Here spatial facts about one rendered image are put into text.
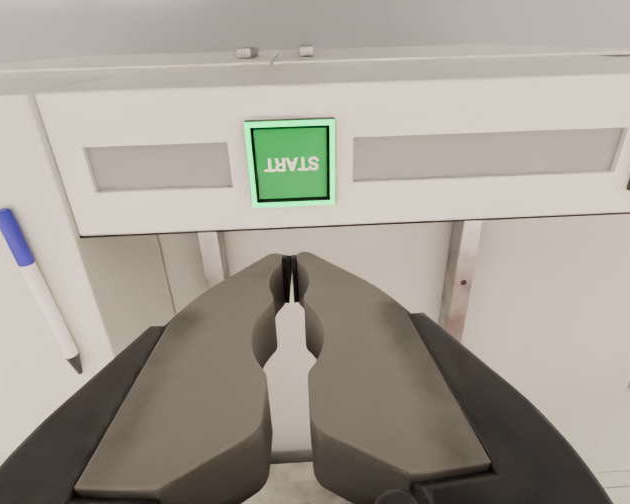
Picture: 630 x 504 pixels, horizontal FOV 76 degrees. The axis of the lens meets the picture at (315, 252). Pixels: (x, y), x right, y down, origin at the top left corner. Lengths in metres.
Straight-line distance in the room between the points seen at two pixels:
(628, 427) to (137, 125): 0.94
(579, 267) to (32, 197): 0.54
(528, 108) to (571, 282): 0.32
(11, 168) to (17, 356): 0.16
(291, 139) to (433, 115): 0.09
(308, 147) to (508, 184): 0.14
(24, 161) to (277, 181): 0.16
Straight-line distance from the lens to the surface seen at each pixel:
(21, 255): 0.33
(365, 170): 0.28
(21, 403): 0.44
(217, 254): 0.43
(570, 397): 0.72
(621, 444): 0.96
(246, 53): 0.60
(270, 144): 0.26
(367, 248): 0.46
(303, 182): 0.27
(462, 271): 0.47
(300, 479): 0.63
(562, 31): 1.42
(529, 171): 0.32
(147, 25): 1.28
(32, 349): 0.39
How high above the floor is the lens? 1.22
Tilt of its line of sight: 62 degrees down
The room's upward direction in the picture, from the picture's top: 174 degrees clockwise
